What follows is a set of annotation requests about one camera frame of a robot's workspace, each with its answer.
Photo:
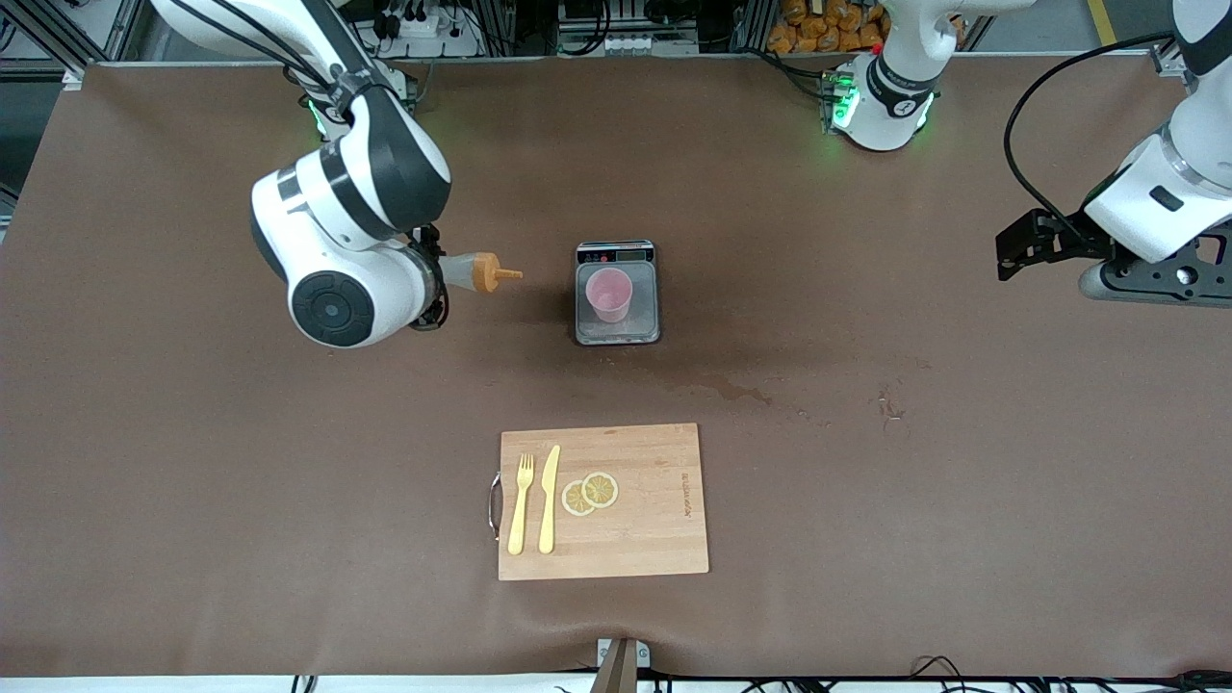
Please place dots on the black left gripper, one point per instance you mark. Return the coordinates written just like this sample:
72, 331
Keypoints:
1076, 240

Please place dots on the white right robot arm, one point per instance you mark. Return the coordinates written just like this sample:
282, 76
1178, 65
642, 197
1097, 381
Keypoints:
337, 192

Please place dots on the aluminium frame profile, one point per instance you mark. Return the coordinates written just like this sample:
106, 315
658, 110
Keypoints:
1169, 60
72, 58

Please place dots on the grey digital kitchen scale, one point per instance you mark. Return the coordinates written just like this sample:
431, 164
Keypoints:
645, 322

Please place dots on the white power strip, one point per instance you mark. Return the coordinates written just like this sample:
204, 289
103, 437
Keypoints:
423, 24

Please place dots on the pink plastic cup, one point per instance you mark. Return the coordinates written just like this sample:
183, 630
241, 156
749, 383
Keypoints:
609, 296

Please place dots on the metal table edge bracket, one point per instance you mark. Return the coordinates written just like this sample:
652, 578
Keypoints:
623, 659

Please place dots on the black electronics box white connectors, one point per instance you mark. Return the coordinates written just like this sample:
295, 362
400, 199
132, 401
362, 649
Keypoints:
626, 29

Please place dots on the translucent squeeze bottle orange cap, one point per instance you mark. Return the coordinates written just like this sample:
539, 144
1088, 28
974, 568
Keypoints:
472, 272

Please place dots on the orange snack bag pile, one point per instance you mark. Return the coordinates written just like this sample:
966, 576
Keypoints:
828, 24

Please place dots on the yellow plastic fork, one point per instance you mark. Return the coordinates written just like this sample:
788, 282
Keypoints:
518, 525

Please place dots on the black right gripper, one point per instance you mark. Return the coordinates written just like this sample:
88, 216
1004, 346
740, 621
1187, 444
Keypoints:
432, 280

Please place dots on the yellow plastic knife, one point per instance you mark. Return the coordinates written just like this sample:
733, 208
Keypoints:
548, 510

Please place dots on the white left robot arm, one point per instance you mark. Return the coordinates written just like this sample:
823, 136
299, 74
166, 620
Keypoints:
1165, 183

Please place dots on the lemon slice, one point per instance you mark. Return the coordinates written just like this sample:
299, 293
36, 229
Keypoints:
602, 489
572, 500

